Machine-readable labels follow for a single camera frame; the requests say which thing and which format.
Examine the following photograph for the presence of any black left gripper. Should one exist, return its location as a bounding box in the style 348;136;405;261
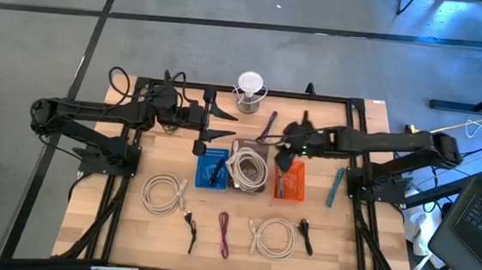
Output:
174;85;242;160

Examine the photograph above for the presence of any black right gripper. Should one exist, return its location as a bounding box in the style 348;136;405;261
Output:
273;107;339;177

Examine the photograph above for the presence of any grey plastic tray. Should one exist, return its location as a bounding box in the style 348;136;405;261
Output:
225;137;272;195

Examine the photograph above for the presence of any purple braided cable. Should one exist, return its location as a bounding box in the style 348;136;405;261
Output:
256;109;279;144

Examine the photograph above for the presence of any black USB cable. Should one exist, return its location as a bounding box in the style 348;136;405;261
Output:
209;156;227;187
295;218;317;258
179;210;199;255

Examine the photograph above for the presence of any orange plastic basket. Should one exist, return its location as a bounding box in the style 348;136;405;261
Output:
272;157;308;203

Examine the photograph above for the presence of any dark grey braided cable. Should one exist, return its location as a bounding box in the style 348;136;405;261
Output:
275;168;287;199

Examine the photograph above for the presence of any teal braided cable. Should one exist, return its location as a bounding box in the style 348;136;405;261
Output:
325;165;347;210

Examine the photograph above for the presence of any blue plastic basket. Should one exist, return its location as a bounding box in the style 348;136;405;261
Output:
194;145;232;192

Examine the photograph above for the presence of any white dome table lamp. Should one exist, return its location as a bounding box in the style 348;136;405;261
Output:
229;69;270;116

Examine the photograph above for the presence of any white bag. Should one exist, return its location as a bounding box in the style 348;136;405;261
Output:
397;186;460;270

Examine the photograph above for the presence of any black desk foot bar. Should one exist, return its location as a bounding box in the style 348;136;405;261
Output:
428;71;482;115

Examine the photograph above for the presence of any dark grey laptop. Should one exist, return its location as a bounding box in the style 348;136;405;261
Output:
425;124;482;270

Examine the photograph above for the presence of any black aluminium table frame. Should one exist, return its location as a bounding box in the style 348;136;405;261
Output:
52;61;429;270

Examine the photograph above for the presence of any magenta braided cable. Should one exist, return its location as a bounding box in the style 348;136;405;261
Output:
215;211;233;260

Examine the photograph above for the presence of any orange extension cord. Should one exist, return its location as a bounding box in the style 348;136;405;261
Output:
417;100;482;140

